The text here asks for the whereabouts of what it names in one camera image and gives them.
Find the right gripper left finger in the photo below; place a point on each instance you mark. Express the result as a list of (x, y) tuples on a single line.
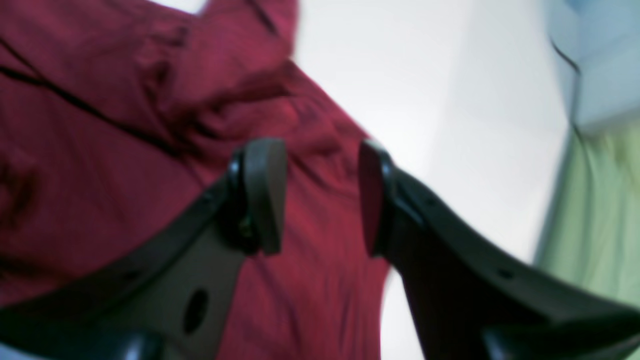
[(169, 298)]

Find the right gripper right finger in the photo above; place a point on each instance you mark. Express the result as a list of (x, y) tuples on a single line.
[(469, 299)]

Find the dark red t-shirt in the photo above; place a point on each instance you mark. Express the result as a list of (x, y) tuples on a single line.
[(116, 114)]

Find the green cloth sheet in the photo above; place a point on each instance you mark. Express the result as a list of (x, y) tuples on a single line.
[(593, 234)]

